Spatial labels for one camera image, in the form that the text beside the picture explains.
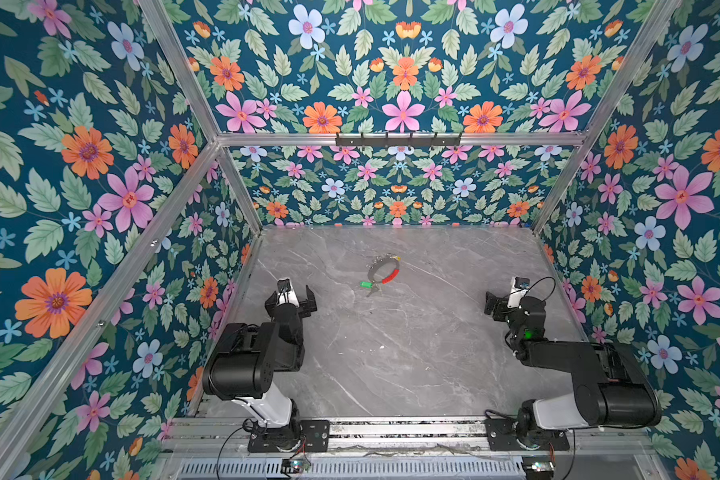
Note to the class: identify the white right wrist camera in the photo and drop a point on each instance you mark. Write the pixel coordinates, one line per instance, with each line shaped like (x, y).
(519, 287)

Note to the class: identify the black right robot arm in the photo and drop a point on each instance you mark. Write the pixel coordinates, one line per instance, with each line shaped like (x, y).
(609, 388)

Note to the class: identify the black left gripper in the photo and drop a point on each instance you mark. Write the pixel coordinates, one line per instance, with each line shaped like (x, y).
(306, 300)

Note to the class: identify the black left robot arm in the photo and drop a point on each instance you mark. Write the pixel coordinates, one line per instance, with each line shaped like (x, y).
(246, 357)

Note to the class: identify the metal keyring with red handle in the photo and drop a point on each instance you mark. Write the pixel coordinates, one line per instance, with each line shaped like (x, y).
(384, 269)

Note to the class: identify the black wall hook rail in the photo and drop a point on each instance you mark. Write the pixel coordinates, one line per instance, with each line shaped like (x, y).
(383, 140)

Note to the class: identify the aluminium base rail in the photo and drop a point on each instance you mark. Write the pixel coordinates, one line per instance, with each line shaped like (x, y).
(443, 447)

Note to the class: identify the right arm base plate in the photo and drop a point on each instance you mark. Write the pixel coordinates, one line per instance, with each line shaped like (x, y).
(508, 435)

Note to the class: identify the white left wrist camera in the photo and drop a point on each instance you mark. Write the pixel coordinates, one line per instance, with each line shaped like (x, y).
(285, 289)

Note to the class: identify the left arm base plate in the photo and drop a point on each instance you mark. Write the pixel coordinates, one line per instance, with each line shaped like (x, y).
(311, 436)

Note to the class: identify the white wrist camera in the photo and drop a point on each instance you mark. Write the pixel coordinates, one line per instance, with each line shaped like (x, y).
(519, 287)
(285, 289)

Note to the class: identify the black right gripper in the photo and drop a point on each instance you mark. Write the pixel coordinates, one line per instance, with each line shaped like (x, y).
(494, 302)

